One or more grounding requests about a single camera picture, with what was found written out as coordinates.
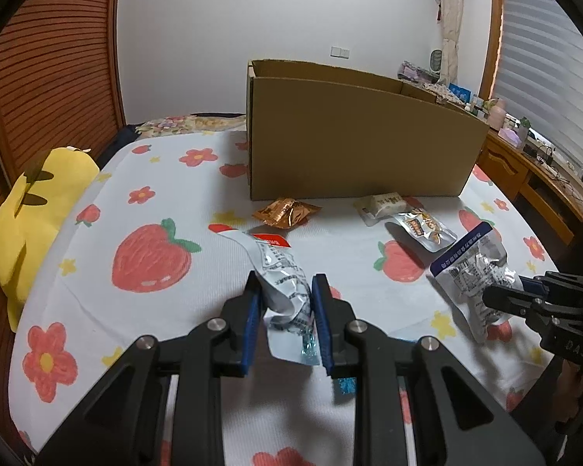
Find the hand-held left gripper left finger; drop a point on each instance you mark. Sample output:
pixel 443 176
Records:
pixel 252 320

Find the white wall switch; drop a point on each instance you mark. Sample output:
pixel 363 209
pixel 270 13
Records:
pixel 340 51

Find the black charger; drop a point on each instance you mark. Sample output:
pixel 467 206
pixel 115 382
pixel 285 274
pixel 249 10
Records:
pixel 531 149

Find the pink bottle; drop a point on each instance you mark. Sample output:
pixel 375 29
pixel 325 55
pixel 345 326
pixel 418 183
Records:
pixel 498 114

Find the orange foil snack packet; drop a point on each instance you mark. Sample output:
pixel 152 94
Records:
pixel 284 213

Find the strawberry print cloth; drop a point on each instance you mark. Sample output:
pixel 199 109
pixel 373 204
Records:
pixel 126 349

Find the silver snack packet navy label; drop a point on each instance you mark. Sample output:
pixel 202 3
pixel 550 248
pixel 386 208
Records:
pixel 471 272

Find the cream patterned curtain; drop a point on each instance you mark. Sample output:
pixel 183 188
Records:
pixel 454 9

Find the brown cardboard box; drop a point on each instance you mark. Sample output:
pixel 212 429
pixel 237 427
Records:
pixel 350 145

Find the clear pastry packet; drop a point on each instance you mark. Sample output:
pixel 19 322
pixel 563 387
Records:
pixel 381 204

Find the bottle with green lid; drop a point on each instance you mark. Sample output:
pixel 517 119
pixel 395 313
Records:
pixel 523 128

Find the purple tissue box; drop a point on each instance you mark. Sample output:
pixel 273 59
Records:
pixel 512 137

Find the small white desk fan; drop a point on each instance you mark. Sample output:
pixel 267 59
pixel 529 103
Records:
pixel 436 61

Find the grey striped window blind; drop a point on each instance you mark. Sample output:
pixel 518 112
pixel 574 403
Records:
pixel 549 58

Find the silver snack packet red label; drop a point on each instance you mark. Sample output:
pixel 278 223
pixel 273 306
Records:
pixel 282 276

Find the yellow plush toy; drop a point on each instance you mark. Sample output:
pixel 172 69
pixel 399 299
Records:
pixel 29 213

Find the blue printed box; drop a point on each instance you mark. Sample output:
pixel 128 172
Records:
pixel 459 92

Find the person's right hand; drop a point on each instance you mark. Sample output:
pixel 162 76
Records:
pixel 571 388

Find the wooden cabinet desk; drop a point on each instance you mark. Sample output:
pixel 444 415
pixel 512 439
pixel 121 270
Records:
pixel 510 165

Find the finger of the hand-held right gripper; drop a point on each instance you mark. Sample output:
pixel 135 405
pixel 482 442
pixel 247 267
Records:
pixel 507 301
pixel 532 285

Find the purple stacked pouches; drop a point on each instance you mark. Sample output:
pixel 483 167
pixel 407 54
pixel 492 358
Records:
pixel 418 72

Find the small silver snack packet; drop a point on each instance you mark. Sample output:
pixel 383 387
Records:
pixel 420 228

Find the floral cloth bag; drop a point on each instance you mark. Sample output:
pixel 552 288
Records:
pixel 437 88

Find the dark blue cloth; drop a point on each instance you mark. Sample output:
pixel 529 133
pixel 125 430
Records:
pixel 116 143

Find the wooden louvered wardrobe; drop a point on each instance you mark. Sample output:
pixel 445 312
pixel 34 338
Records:
pixel 53 58

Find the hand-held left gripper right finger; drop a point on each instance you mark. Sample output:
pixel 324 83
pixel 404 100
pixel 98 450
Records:
pixel 323 325

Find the wooden window frame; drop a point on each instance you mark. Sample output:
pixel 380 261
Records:
pixel 490 34

